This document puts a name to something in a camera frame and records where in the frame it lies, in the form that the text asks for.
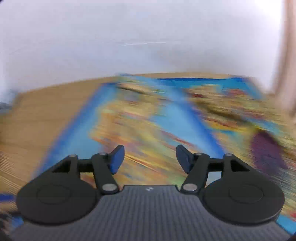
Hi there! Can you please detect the colourful patterned cloth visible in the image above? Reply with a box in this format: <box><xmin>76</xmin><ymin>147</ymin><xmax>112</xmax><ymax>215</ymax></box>
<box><xmin>0</xmin><ymin>73</ymin><xmax>296</xmax><ymax>234</ymax></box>

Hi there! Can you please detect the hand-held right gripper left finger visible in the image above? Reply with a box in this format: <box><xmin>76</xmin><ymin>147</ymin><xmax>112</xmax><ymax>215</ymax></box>
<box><xmin>51</xmin><ymin>144</ymin><xmax>126</xmax><ymax>195</ymax></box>

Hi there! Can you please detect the bamboo mat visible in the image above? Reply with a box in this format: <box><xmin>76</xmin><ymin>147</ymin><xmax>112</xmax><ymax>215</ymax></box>
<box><xmin>0</xmin><ymin>72</ymin><xmax>273</xmax><ymax>197</ymax></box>

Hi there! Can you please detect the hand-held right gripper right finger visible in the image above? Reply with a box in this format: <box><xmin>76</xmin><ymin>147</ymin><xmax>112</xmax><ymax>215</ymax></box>
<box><xmin>176</xmin><ymin>144</ymin><xmax>250</xmax><ymax>195</ymax></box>

